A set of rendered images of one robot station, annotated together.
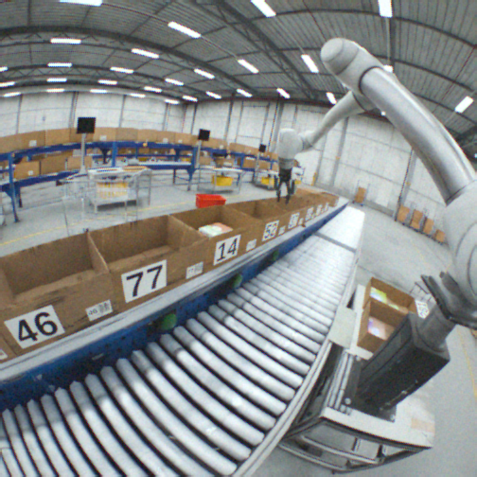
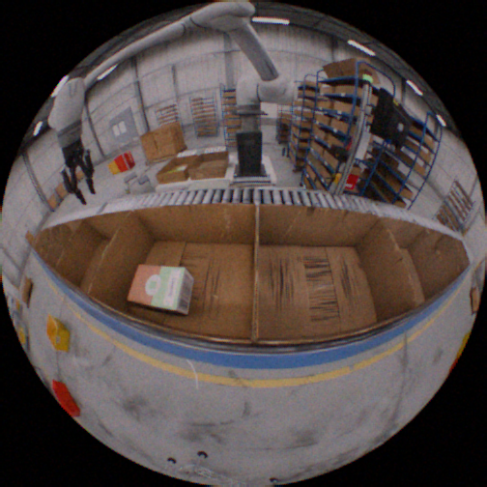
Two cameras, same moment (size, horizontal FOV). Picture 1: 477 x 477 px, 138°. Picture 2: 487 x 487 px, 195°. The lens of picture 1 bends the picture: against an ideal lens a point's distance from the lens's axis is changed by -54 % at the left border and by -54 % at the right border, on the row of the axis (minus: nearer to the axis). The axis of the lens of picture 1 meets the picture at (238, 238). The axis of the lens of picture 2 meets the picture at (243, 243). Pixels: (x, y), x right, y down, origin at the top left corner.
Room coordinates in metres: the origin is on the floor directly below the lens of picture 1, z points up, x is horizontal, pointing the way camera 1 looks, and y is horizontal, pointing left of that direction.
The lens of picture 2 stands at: (0.83, 0.33, 1.26)
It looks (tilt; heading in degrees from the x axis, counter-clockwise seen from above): 54 degrees down; 244
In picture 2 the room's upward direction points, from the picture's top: 4 degrees counter-clockwise
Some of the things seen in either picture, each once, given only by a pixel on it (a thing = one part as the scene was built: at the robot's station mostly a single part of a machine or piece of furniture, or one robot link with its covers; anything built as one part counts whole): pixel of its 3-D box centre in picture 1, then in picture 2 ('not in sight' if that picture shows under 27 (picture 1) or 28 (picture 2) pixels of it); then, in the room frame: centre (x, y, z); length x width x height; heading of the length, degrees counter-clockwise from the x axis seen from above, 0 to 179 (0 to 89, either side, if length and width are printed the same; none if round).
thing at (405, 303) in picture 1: (391, 303); (179, 167); (0.77, -1.02, 0.80); 0.38 x 0.28 x 0.10; 57
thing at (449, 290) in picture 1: (457, 289); (245, 108); (0.27, -0.64, 1.24); 0.22 x 0.18 x 0.06; 160
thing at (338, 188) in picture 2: not in sight; (354, 148); (-0.16, -0.05, 1.11); 0.12 x 0.05 x 0.88; 147
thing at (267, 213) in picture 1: (256, 220); (97, 256); (1.24, -0.09, 0.96); 0.39 x 0.29 x 0.17; 147
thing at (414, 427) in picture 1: (393, 349); (216, 167); (0.45, -0.88, 0.74); 1.00 x 0.58 x 0.03; 149
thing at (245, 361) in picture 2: not in sight; (419, 316); (0.23, 0.81, 0.85); 11.18 x 0.03 x 0.12; 147
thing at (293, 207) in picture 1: (281, 213); (68, 250); (1.57, -0.31, 0.96); 0.39 x 0.29 x 0.17; 147
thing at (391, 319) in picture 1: (393, 334); (211, 163); (0.50, -0.85, 0.80); 0.38 x 0.28 x 0.10; 59
